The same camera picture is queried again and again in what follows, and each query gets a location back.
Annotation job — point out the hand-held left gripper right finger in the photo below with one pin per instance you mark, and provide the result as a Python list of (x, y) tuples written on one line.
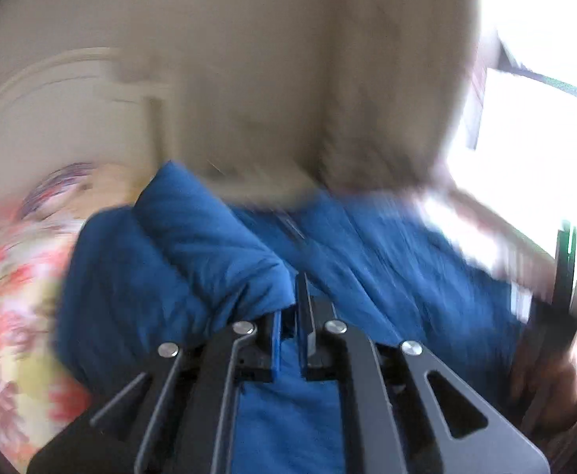
[(302, 306)]

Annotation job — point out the window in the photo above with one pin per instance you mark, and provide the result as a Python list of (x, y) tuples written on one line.
[(535, 123)]

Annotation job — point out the floral bed sheet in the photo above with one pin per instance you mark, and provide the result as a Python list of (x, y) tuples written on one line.
[(17, 306)]

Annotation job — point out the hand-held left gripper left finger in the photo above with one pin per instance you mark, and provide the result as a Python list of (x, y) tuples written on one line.
[(275, 343)]

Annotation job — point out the blue quilted blanket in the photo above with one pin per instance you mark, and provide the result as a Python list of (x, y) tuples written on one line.
[(195, 256)]

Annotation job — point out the striped pillow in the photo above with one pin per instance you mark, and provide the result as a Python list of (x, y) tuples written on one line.
[(56, 182)]

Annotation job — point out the person's right hand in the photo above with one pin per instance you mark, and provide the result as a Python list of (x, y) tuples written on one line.
[(545, 380)]

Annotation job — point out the cream headboard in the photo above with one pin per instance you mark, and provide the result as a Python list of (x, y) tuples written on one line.
[(47, 108)]

